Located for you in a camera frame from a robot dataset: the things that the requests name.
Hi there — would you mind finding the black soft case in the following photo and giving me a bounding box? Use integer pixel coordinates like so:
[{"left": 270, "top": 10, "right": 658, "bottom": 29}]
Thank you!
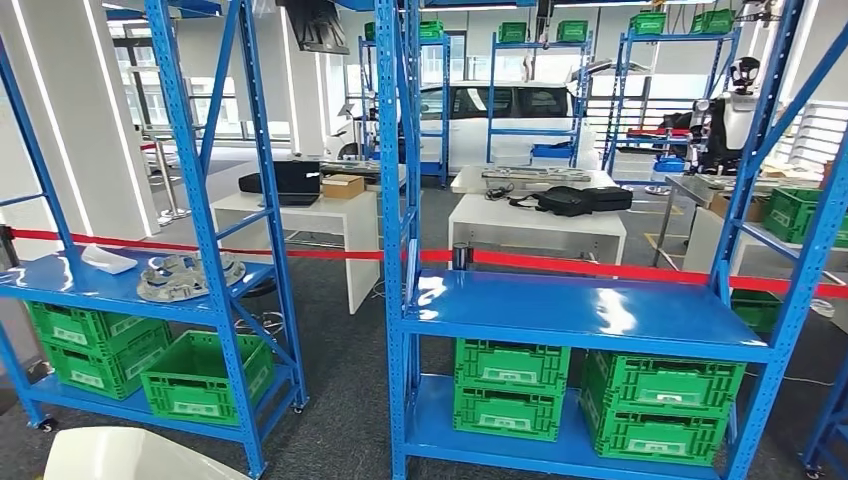
[{"left": 238, "top": 172, "right": 280, "bottom": 195}]

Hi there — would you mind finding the white car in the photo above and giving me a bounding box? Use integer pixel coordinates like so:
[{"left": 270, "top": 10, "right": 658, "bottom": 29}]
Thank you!
[{"left": 324, "top": 80, "right": 599, "bottom": 175}]

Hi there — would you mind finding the long grey metal panel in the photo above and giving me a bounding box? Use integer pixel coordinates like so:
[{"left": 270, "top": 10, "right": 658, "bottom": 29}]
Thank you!
[{"left": 481, "top": 166, "right": 593, "bottom": 183}]

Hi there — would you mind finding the white table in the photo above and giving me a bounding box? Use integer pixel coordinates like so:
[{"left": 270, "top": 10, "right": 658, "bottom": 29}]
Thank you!
[
  {"left": 211, "top": 190, "right": 381, "bottom": 316},
  {"left": 682, "top": 206, "right": 848, "bottom": 276},
  {"left": 448, "top": 193, "right": 628, "bottom": 268}
]

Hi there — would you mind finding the black round stool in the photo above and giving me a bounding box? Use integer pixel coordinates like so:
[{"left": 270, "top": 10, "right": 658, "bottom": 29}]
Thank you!
[{"left": 235, "top": 278, "right": 287, "bottom": 339}]

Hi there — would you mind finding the cardboard box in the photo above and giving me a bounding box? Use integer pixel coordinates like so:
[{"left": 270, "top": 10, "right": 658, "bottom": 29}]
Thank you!
[
  {"left": 321, "top": 174, "right": 366, "bottom": 201},
  {"left": 708, "top": 193, "right": 770, "bottom": 223}
]

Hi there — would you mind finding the long red barrier tape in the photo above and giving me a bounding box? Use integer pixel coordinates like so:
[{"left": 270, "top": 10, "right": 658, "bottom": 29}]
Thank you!
[{"left": 9, "top": 228, "right": 848, "bottom": 301}]

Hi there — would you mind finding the white curved plastic part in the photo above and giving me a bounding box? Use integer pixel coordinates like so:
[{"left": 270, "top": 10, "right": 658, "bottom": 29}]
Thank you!
[{"left": 80, "top": 245, "right": 139, "bottom": 276}]

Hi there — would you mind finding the black laptop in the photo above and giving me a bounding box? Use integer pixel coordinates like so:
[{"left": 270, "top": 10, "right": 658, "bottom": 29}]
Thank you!
[{"left": 273, "top": 160, "right": 323, "bottom": 208}]

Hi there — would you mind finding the chrome stanchion post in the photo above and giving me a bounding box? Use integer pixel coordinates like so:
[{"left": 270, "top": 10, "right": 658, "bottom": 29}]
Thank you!
[{"left": 152, "top": 135, "right": 191, "bottom": 223}]

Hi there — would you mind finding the black backpack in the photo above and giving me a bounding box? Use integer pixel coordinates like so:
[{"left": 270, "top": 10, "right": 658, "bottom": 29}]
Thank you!
[{"left": 508, "top": 185, "right": 596, "bottom": 219}]

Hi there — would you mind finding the grey cast metal part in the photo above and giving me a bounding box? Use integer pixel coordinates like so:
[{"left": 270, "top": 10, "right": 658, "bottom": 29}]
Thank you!
[{"left": 137, "top": 252, "right": 247, "bottom": 304}]

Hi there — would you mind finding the black overhead monitor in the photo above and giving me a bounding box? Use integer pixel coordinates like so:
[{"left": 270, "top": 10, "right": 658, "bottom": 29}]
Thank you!
[{"left": 276, "top": 0, "right": 351, "bottom": 56}]

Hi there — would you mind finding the black hard case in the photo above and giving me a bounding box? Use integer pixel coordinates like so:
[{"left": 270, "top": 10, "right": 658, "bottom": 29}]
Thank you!
[{"left": 582, "top": 186, "right": 635, "bottom": 213}]

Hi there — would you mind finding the black and white humanoid robot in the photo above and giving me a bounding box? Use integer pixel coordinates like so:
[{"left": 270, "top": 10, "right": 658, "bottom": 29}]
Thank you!
[{"left": 688, "top": 56, "right": 763, "bottom": 175}]

